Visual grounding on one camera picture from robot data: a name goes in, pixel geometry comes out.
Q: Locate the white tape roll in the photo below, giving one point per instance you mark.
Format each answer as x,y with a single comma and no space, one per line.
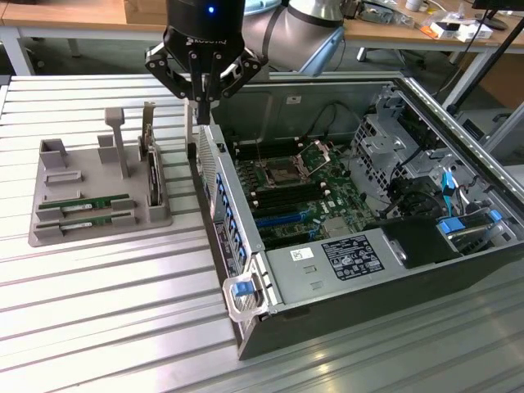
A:
416,5

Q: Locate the silver metal disk bay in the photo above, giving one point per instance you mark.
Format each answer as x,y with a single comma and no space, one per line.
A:
380,155

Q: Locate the silver socket cover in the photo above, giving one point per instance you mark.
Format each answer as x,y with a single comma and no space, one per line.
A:
317,155

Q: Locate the black and grey PC case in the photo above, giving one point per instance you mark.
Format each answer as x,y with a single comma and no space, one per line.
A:
307,323

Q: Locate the black monitor stand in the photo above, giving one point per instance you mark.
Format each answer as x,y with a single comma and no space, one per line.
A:
491,20

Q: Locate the thin metal locking lever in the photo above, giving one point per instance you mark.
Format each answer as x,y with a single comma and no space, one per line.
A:
259,149

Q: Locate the disk with blue carrier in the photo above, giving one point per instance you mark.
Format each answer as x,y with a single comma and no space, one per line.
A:
471,239

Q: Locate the grey plastic parts rack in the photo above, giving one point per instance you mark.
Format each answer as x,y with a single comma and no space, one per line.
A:
92,165

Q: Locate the RAM slot white clips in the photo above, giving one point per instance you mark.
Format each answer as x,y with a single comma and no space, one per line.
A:
270,139
286,201
270,148
286,190

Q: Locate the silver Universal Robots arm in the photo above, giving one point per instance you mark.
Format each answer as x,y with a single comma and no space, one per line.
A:
286,37

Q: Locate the short black expansion slot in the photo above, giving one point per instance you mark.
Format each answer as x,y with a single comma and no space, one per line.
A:
266,230

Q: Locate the black plastic shroud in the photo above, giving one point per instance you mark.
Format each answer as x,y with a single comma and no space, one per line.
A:
417,241

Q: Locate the long black expansion slot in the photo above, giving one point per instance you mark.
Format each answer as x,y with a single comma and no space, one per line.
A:
276,209
284,239

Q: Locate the green RAM stick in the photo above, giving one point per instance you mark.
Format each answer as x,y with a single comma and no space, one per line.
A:
100,219
98,201

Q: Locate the grey metal device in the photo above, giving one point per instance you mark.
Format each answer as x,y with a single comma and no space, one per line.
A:
380,12

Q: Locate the brown board panel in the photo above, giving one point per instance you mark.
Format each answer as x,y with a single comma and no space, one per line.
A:
507,82

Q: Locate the grey equipment box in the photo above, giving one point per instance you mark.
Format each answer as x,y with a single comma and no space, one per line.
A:
503,139

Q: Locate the wooden desk white frame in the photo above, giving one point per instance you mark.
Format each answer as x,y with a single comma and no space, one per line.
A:
82,18

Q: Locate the white flat box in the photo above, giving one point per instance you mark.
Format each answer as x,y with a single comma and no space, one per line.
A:
462,32

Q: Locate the silver chipset heatsink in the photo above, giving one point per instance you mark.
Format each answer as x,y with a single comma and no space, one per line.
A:
336,228

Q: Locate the black tripod pole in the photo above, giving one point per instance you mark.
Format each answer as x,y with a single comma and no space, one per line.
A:
491,60

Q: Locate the grey power supply unit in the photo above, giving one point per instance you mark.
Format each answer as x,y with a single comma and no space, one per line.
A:
294,278

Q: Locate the green Dell motherboard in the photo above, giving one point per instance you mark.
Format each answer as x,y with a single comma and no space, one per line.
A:
340,192

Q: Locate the CPU socket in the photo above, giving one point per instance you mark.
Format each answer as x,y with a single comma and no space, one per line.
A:
282,174

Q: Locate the blue case release latch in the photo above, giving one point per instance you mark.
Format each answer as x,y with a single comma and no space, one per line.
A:
239,289

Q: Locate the black graphics card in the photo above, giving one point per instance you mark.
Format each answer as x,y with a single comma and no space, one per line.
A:
153,180

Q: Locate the blue expansion slot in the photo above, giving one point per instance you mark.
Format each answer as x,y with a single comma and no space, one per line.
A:
278,219

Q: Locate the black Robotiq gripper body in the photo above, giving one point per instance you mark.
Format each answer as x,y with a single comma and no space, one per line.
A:
204,28

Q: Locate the cluttered wooden desk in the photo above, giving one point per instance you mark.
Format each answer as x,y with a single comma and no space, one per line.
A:
389,30

